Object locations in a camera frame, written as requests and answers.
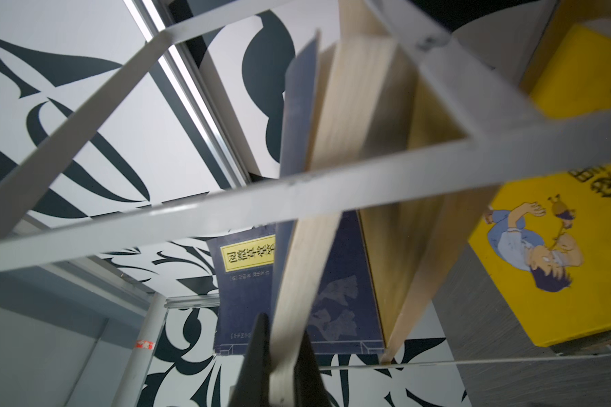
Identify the wooden white-framed bookshelf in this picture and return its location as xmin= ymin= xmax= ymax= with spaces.
xmin=0 ymin=0 xmax=611 ymax=372

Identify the yellow cartoon book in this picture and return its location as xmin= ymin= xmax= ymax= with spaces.
xmin=469 ymin=18 xmax=611 ymax=347

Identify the aluminium frame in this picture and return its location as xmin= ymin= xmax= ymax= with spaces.
xmin=0 ymin=0 xmax=251 ymax=407

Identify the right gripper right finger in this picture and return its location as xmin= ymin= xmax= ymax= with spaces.
xmin=294 ymin=332 xmax=331 ymax=407

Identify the navy book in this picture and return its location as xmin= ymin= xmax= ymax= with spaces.
xmin=207 ymin=211 xmax=385 ymax=355
xmin=266 ymin=30 xmax=403 ymax=407

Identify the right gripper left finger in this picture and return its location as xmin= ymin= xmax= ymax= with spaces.
xmin=228 ymin=313 xmax=272 ymax=407

